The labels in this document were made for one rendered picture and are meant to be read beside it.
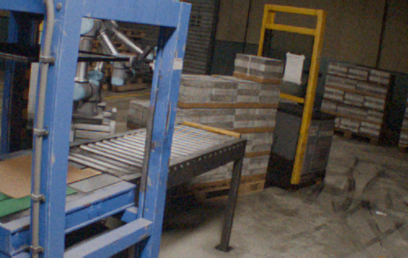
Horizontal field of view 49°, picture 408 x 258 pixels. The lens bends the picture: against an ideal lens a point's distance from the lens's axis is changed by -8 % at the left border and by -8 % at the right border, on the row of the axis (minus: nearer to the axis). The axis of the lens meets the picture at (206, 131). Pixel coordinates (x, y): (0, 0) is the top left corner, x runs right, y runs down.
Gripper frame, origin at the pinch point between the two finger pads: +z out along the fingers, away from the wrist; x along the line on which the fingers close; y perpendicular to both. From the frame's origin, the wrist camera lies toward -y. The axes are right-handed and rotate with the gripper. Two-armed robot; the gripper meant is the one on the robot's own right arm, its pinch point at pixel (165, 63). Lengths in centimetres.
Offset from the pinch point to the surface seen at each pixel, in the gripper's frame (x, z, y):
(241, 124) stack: -158, 22, 34
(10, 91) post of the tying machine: 81, -47, 28
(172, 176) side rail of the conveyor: 44, 30, 56
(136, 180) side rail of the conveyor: 75, 24, 56
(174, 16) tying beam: 107, 40, -11
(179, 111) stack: -92, -15, 30
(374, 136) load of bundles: -591, 183, 28
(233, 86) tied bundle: -138, 13, 2
